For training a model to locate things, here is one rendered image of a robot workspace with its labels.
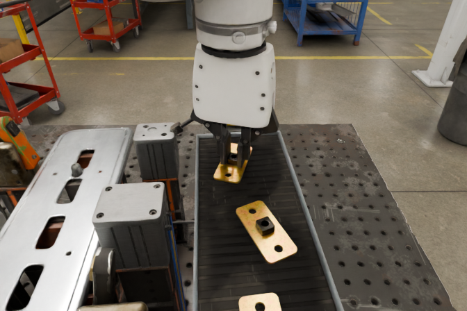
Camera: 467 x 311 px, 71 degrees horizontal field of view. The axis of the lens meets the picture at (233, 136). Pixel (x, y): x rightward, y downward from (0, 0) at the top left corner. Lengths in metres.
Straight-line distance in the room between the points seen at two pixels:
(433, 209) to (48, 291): 2.07
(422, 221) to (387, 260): 1.21
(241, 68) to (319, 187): 0.82
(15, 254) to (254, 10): 0.54
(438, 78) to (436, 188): 1.73
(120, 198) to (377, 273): 0.69
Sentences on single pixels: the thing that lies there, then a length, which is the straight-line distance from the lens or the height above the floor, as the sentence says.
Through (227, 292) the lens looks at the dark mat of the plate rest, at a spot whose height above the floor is 1.16.
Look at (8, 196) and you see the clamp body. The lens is 0.94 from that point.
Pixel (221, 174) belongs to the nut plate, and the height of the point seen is 1.16.
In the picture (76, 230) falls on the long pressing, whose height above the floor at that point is 1.00.
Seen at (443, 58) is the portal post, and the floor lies 0.26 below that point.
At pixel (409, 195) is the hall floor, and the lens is 2.33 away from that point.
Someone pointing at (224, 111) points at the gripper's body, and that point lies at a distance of 0.40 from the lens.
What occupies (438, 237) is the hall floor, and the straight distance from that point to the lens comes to 2.16.
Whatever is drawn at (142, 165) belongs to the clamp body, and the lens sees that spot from 0.77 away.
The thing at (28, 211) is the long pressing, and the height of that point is 1.00.
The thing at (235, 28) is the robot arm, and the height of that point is 1.37.
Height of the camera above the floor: 1.47
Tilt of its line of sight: 35 degrees down
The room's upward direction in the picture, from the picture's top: straight up
